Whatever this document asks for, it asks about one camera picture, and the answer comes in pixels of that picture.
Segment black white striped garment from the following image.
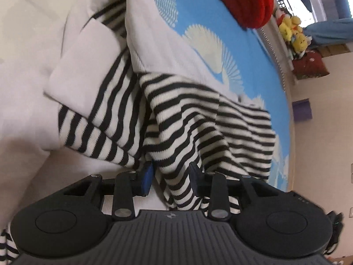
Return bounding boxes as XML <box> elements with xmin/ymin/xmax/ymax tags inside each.
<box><xmin>1</xmin><ymin>0</ymin><xmax>276</xmax><ymax>264</ymax></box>

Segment blue white patterned bedsheet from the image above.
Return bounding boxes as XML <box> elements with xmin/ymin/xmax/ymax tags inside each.
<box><xmin>0</xmin><ymin>0</ymin><xmax>291</xmax><ymax>192</ymax></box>

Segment yellow plush toys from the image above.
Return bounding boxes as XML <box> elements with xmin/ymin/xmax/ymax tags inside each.
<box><xmin>273</xmin><ymin>8</ymin><xmax>312</xmax><ymax>59</ymax></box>

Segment blue curtain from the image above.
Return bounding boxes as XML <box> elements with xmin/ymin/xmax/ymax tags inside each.
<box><xmin>303</xmin><ymin>18</ymin><xmax>353</xmax><ymax>47</ymax></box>

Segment purple wall box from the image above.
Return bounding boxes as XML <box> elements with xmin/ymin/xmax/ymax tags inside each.
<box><xmin>292</xmin><ymin>99</ymin><xmax>312</xmax><ymax>122</ymax></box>

